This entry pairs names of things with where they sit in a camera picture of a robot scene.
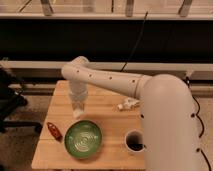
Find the red chili pepper toy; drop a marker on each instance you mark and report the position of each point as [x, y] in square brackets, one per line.
[54, 131]

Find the white sponge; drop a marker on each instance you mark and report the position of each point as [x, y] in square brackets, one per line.
[77, 113]

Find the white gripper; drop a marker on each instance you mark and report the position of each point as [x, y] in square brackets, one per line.
[78, 93]

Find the white plastic bottle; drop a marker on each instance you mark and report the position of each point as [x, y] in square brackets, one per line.
[128, 104]

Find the green ceramic bowl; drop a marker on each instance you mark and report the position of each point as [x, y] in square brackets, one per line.
[83, 139]

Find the black office chair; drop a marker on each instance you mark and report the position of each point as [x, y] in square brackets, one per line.
[11, 88]

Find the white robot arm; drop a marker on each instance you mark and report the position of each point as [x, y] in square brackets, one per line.
[167, 109]

